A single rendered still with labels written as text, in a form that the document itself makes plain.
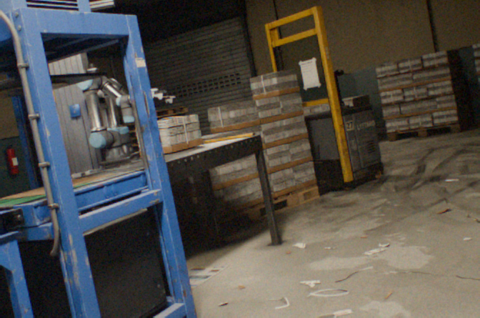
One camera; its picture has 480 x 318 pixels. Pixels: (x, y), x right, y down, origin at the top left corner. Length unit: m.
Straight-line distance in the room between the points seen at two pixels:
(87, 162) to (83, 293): 2.14
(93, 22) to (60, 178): 0.72
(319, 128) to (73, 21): 3.85
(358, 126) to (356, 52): 5.50
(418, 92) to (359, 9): 2.66
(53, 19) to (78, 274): 1.03
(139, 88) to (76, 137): 1.73
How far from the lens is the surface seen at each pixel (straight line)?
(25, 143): 3.34
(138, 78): 2.69
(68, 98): 4.37
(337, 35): 11.36
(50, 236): 2.35
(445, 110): 9.23
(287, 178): 5.23
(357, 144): 5.82
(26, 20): 2.32
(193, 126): 3.98
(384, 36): 11.07
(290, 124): 5.31
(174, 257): 2.76
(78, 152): 4.38
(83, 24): 2.52
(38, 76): 2.28
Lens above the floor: 1.01
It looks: 3 degrees down
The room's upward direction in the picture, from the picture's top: 11 degrees counter-clockwise
